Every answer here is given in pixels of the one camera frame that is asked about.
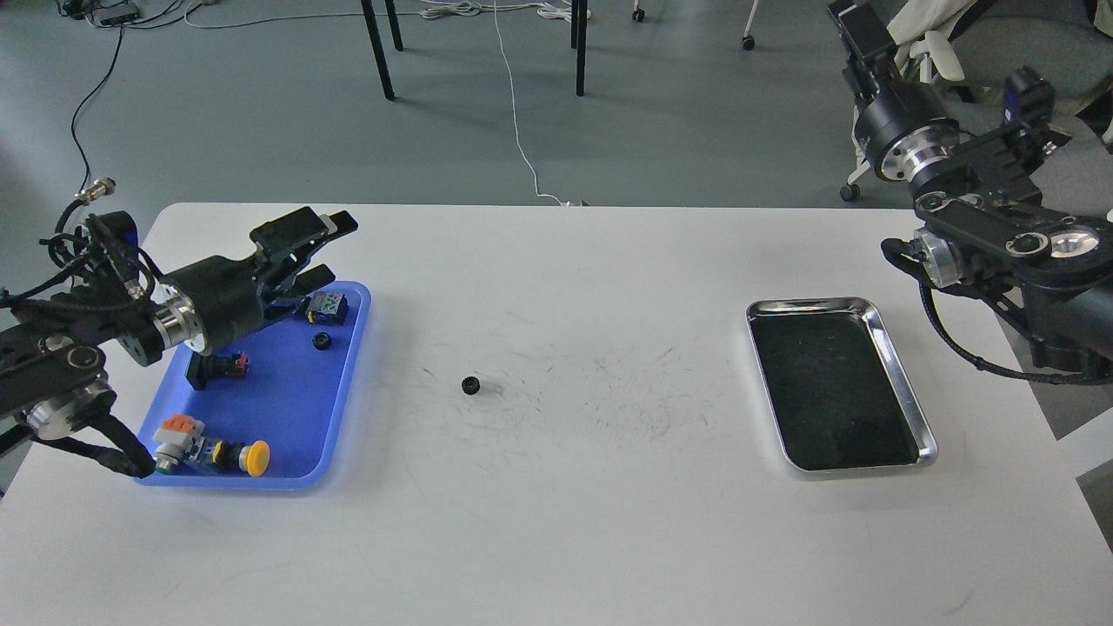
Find black table leg right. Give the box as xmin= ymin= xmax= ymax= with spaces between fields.
xmin=570 ymin=0 xmax=589 ymax=97

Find yellow mushroom push button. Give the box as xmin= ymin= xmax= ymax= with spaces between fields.
xmin=200 ymin=439 xmax=270 ymax=478

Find blue plastic tray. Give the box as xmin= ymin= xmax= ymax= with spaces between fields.
xmin=138 ymin=281 xmax=372 ymax=491

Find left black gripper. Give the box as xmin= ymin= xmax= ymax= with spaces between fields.
xmin=155 ymin=206 xmax=358 ymax=356

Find beige jacket on chair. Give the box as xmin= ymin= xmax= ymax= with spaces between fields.
xmin=873 ymin=1 xmax=975 ymax=84

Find white floor cable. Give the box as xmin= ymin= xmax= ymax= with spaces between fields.
xmin=420 ymin=0 xmax=592 ymax=208

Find black power strip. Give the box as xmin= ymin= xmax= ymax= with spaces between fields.
xmin=56 ymin=0 xmax=140 ymax=28

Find stainless steel tray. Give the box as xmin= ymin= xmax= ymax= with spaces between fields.
xmin=746 ymin=296 xmax=938 ymax=478

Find grey office chair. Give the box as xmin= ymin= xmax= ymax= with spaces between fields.
xmin=839 ymin=0 xmax=1113 ymax=205

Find black floor cable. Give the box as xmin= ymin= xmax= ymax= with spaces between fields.
xmin=70 ymin=0 xmax=188 ymax=211

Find black table leg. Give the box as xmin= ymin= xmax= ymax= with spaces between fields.
xmin=359 ymin=0 xmax=404 ymax=102
xmin=570 ymin=0 xmax=589 ymax=97

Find black selector switch red terminals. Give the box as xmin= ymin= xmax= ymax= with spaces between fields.
xmin=184 ymin=352 xmax=250 ymax=391

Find red emergency push button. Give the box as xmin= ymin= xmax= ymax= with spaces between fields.
xmin=296 ymin=290 xmax=349 ymax=326

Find grey switch orange top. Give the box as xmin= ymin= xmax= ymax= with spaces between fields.
xmin=152 ymin=415 xmax=205 ymax=475

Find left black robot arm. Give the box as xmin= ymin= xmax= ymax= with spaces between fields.
xmin=3 ymin=178 xmax=358 ymax=478

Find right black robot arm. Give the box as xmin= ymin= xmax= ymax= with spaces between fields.
xmin=828 ymin=1 xmax=1112 ymax=385

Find black table leg left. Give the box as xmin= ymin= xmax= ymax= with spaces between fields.
xmin=359 ymin=0 xmax=404 ymax=102

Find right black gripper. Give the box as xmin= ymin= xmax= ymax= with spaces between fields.
xmin=827 ymin=1 xmax=959 ymax=182

